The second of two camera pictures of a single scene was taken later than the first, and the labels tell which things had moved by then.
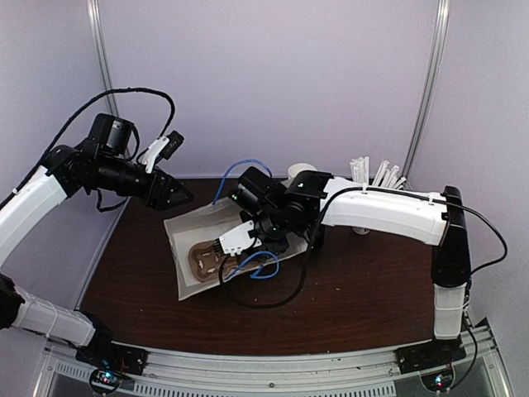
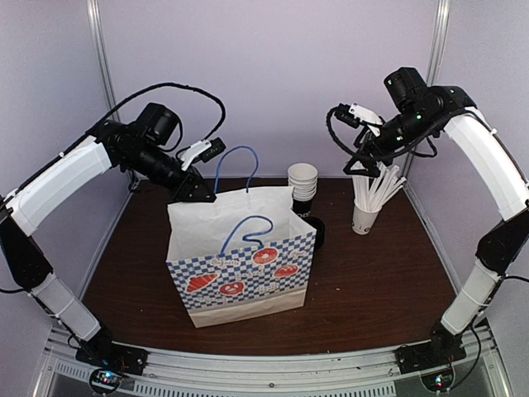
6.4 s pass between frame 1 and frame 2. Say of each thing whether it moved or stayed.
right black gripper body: moved
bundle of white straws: stayed
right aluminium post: stayed
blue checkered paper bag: moved
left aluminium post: stayed
